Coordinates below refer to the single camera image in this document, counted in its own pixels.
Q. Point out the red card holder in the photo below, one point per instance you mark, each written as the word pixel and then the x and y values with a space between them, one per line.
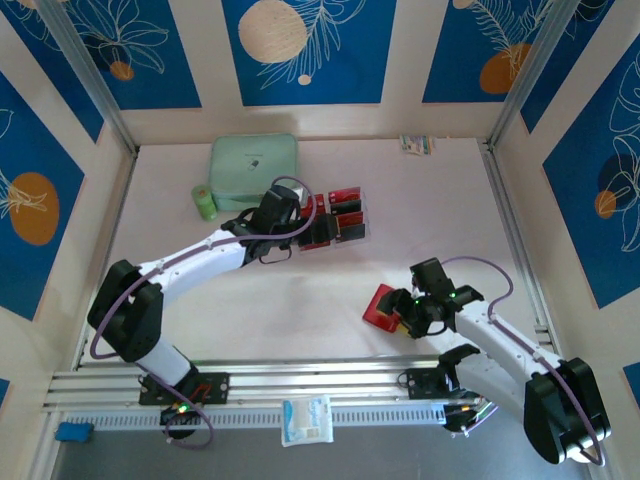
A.
pixel 375 315

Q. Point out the clear acrylic card tray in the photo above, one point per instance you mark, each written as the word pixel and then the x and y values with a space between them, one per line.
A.
pixel 368 231

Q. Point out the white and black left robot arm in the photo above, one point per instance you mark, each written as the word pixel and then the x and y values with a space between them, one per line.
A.
pixel 200 265

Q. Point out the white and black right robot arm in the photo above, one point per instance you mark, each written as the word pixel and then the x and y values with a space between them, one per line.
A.
pixel 500 340

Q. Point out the green tape roll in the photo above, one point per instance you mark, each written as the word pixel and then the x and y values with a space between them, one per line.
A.
pixel 204 202

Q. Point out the mint green zipper pouch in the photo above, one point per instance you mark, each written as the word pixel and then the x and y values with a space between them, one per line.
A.
pixel 250 165

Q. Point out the black connector module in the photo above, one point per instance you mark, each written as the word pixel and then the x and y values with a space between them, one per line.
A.
pixel 462 420
pixel 177 415

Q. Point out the small printed paper packet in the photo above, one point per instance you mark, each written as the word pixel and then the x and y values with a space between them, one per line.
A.
pixel 416 145

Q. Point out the white and blue wipes packet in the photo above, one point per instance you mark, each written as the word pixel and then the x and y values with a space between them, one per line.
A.
pixel 305 422

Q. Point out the blue sponge block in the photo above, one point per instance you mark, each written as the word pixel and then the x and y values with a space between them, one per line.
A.
pixel 75 432

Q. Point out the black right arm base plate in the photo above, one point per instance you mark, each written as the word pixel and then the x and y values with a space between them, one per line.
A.
pixel 420 384

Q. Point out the aluminium front rail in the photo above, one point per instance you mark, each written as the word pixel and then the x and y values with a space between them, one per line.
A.
pixel 310 380

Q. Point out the aluminium side rail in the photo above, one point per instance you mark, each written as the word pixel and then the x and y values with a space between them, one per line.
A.
pixel 112 235
pixel 517 250

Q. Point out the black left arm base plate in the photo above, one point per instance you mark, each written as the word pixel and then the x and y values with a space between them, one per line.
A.
pixel 215 387

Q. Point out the aluminium frame post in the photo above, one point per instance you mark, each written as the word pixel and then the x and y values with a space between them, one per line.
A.
pixel 90 75
pixel 532 75

